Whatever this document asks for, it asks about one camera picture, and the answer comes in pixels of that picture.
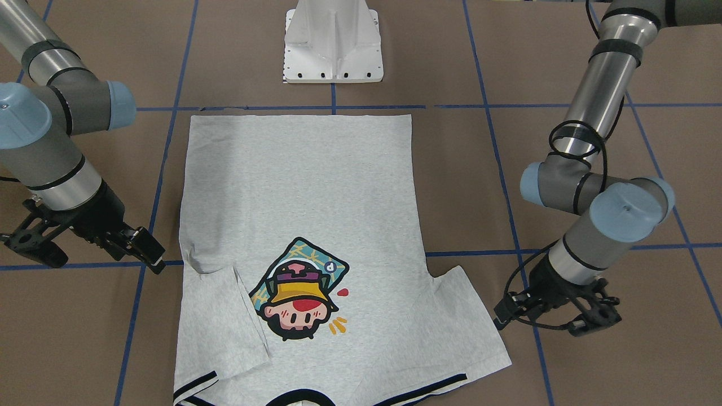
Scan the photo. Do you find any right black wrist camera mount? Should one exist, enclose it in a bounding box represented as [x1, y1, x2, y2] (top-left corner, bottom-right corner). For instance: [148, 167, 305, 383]
[1, 198, 69, 269]

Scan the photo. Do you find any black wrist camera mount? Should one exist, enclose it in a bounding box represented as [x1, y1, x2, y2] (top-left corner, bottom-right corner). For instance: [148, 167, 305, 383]
[562, 277, 622, 337]
[1, 198, 69, 269]

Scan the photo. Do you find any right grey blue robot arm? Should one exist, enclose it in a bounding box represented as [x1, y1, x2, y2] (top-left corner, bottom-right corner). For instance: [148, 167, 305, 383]
[1, 1, 165, 274]

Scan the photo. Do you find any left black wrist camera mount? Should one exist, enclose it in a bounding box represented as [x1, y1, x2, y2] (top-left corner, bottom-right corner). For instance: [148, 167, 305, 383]
[562, 277, 622, 337]

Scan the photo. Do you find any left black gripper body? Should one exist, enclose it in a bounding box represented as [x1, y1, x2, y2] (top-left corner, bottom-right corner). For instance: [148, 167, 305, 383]
[522, 257, 590, 308]

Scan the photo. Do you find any white camera mast base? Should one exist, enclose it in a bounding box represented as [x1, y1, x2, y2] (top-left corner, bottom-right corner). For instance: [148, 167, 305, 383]
[282, 1, 384, 84]

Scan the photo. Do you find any grey cartoon print t-shirt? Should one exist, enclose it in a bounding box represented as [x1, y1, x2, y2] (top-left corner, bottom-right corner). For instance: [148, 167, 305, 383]
[173, 115, 511, 405]

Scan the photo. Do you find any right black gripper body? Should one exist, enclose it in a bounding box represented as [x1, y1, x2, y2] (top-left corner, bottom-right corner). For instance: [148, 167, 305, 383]
[70, 180, 130, 244]

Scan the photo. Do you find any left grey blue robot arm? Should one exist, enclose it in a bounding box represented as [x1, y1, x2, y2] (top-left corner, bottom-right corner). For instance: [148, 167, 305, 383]
[494, 1, 720, 337]

